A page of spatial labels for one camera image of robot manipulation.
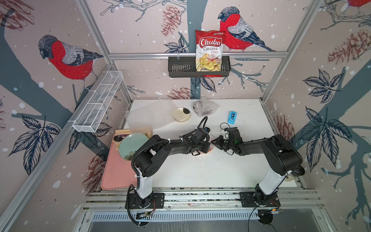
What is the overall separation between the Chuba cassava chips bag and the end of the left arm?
1.28ft

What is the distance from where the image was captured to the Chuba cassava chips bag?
0.85 meters

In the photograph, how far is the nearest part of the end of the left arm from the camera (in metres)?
0.70
